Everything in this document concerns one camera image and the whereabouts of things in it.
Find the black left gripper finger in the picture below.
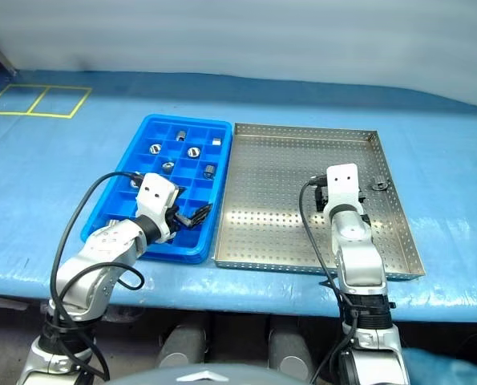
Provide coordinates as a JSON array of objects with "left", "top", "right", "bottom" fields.
[
  {"left": 188, "top": 203, "right": 214, "bottom": 220},
  {"left": 178, "top": 214, "right": 208, "bottom": 230}
]

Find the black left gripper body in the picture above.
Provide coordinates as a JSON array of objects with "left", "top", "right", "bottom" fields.
[{"left": 164, "top": 200, "right": 188, "bottom": 238}]

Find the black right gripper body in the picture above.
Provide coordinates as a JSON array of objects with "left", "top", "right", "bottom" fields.
[{"left": 313, "top": 184, "right": 329, "bottom": 213}]

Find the blue compartment plastic tray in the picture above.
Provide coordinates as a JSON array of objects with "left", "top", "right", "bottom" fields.
[{"left": 80, "top": 113, "right": 233, "bottom": 265}]

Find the perforated steel tray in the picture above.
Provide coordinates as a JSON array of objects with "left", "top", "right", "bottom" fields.
[{"left": 213, "top": 122, "right": 426, "bottom": 281}]

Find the dark grey rounded shape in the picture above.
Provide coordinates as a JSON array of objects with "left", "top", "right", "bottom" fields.
[
  {"left": 156, "top": 323, "right": 208, "bottom": 368},
  {"left": 268, "top": 326, "right": 317, "bottom": 382}
]

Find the grey rounded body with emblem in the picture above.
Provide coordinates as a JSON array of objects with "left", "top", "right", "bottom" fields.
[{"left": 109, "top": 363, "right": 303, "bottom": 385}]

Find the blue crumpled sheet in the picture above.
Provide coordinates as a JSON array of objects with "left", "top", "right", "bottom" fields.
[{"left": 402, "top": 346, "right": 477, "bottom": 385}]

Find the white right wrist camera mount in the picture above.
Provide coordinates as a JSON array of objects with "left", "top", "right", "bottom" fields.
[{"left": 322, "top": 163, "right": 362, "bottom": 216}]

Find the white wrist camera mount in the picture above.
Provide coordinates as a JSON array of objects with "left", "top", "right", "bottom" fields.
[
  {"left": 322, "top": 163, "right": 362, "bottom": 216},
  {"left": 135, "top": 172, "right": 181, "bottom": 245}
]

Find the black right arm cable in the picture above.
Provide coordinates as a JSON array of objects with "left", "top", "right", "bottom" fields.
[{"left": 298, "top": 175, "right": 362, "bottom": 384}]

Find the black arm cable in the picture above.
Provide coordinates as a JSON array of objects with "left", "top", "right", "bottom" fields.
[
  {"left": 298, "top": 175, "right": 362, "bottom": 384},
  {"left": 41, "top": 171, "right": 147, "bottom": 382}
]

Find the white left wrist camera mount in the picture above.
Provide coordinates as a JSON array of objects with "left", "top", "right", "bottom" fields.
[{"left": 135, "top": 172, "right": 181, "bottom": 245}]

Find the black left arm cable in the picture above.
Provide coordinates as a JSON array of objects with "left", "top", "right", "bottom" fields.
[{"left": 41, "top": 171, "right": 147, "bottom": 382}]

